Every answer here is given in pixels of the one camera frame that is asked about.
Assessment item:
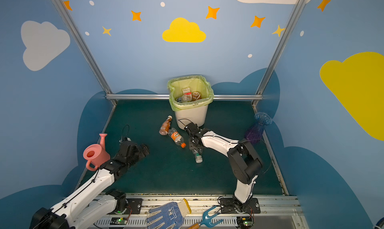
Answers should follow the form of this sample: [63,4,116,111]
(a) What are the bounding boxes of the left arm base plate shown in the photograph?
[110,198,143,216]

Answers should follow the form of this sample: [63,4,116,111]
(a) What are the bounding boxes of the pink label square bottle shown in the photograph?
[182,87,192,98]

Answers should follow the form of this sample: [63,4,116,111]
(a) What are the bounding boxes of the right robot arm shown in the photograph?
[184,123,263,211]

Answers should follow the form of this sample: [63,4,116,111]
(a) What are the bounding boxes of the brown Nescafe coffee bottle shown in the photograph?
[159,116,173,136]

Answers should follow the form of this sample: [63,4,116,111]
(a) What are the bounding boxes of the clear bottle white label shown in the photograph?
[193,149,203,164]

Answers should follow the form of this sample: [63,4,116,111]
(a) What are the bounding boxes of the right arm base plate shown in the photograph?
[218,197,261,215]

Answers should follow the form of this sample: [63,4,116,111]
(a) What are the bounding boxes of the pink watering can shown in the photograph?
[83,134,111,172]

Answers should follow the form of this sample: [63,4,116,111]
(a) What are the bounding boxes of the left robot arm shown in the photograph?
[30,141,150,229]

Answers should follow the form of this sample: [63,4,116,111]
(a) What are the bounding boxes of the right controller board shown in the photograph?
[236,217,254,229]

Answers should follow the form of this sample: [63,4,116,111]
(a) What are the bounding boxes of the left controller board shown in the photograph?
[110,218,128,226]

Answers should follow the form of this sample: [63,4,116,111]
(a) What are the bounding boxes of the orange label clear bottle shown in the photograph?
[168,128,187,148]

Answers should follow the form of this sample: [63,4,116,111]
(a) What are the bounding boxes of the controller board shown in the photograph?
[110,218,128,226]
[236,217,254,229]

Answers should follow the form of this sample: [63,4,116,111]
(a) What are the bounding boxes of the teal garden hand fork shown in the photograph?
[188,206,224,229]

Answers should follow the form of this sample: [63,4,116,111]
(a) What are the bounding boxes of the blue dotted work glove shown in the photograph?
[146,199,192,229]

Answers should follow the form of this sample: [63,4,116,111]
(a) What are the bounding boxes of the green bin liner bag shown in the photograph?
[167,75,214,111]

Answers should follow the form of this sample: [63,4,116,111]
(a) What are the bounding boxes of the white plastic waste bin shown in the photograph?
[175,105,209,130]

